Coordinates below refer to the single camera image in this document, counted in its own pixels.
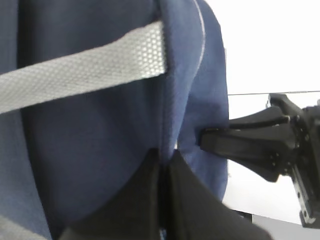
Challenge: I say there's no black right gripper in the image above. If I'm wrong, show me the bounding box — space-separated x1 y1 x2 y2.
199 93 320 228

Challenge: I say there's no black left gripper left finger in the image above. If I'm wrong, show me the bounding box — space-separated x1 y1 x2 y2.
60 148 160 240

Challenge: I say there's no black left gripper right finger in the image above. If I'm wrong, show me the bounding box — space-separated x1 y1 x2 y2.
166 150 272 240

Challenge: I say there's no navy blue lunch bag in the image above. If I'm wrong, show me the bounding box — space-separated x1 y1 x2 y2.
0 0 228 240

